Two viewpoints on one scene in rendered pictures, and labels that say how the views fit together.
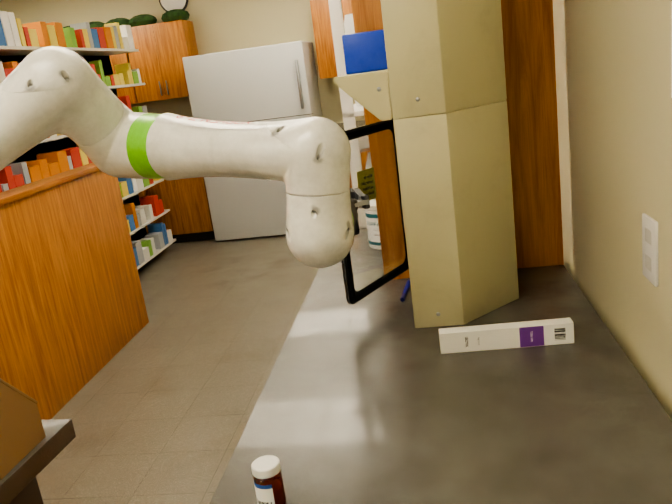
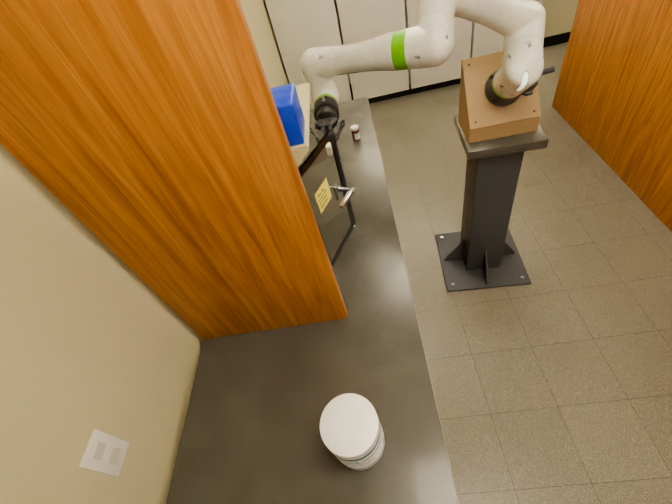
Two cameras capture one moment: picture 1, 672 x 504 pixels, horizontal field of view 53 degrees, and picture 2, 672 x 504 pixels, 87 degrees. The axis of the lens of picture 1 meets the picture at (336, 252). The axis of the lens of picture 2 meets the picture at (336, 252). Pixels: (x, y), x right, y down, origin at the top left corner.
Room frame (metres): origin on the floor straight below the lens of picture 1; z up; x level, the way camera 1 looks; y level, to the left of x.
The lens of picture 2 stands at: (2.44, -0.08, 1.90)
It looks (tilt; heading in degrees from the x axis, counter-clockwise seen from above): 47 degrees down; 182
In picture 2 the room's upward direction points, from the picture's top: 18 degrees counter-clockwise
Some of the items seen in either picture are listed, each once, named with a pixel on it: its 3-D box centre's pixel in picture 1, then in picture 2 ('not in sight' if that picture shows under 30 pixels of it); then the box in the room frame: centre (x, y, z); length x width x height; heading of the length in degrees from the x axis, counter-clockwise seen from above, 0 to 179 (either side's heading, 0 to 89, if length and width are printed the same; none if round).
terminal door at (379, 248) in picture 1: (372, 208); (325, 213); (1.61, -0.10, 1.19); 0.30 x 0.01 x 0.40; 144
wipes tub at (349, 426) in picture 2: not in sight; (354, 432); (2.18, -0.17, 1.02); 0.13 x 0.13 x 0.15
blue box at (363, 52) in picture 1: (366, 52); (277, 118); (1.69, -0.14, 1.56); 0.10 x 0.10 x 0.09; 81
